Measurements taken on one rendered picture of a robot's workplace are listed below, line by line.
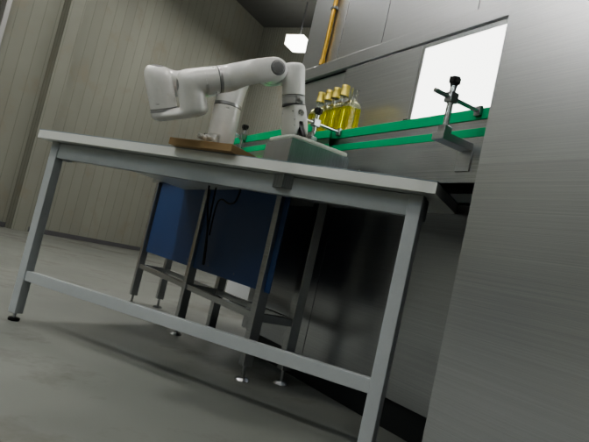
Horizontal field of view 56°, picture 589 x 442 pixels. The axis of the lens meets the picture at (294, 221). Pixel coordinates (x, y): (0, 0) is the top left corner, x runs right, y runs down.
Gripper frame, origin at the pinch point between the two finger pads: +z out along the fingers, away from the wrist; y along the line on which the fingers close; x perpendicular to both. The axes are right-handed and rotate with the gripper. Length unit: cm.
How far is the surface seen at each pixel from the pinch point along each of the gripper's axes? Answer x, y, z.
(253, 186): 13.6, 1.6, 10.9
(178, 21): -287, 977, -333
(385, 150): -21.7, -20.1, -0.5
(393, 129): -25.3, -19.4, -7.3
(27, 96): 11, 826, -133
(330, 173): 1.3, -23.9, 7.1
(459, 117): -26, -47, -8
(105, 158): 48, 57, 0
